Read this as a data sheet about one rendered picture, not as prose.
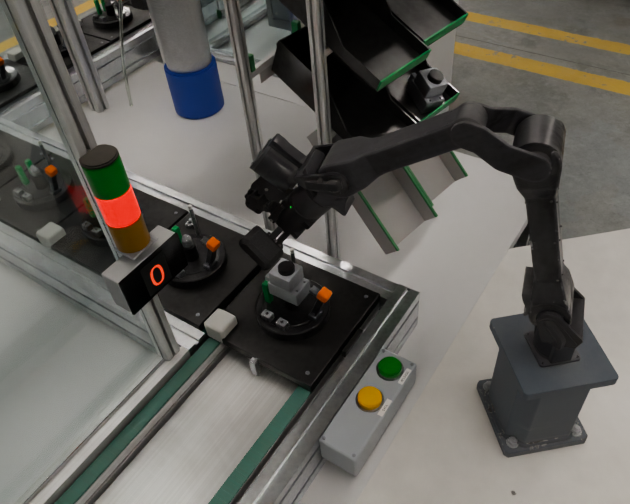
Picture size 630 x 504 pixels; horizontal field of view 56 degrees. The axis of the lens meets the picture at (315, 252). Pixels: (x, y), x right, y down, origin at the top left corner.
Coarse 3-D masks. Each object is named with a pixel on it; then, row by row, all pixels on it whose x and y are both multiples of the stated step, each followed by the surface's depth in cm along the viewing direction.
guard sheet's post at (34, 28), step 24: (24, 0) 64; (24, 24) 64; (48, 24) 66; (48, 48) 68; (48, 72) 69; (48, 96) 72; (72, 96) 72; (72, 120) 73; (72, 144) 75; (96, 144) 78; (144, 312) 100; (168, 336) 106; (168, 360) 109
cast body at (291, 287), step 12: (276, 264) 107; (288, 264) 105; (276, 276) 105; (288, 276) 104; (300, 276) 106; (276, 288) 107; (288, 288) 105; (300, 288) 106; (288, 300) 107; (300, 300) 107
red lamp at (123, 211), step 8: (128, 192) 80; (96, 200) 80; (104, 200) 79; (112, 200) 79; (120, 200) 79; (128, 200) 80; (136, 200) 83; (104, 208) 80; (112, 208) 80; (120, 208) 80; (128, 208) 81; (136, 208) 82; (104, 216) 81; (112, 216) 81; (120, 216) 81; (128, 216) 81; (136, 216) 83; (112, 224) 82; (120, 224) 82; (128, 224) 82
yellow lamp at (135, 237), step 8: (136, 224) 83; (144, 224) 85; (112, 232) 83; (120, 232) 83; (128, 232) 83; (136, 232) 84; (144, 232) 85; (120, 240) 84; (128, 240) 84; (136, 240) 85; (144, 240) 86; (120, 248) 85; (128, 248) 85; (136, 248) 85
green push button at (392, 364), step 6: (384, 360) 104; (390, 360) 104; (396, 360) 104; (378, 366) 103; (384, 366) 103; (390, 366) 103; (396, 366) 103; (384, 372) 102; (390, 372) 102; (396, 372) 102; (390, 378) 102
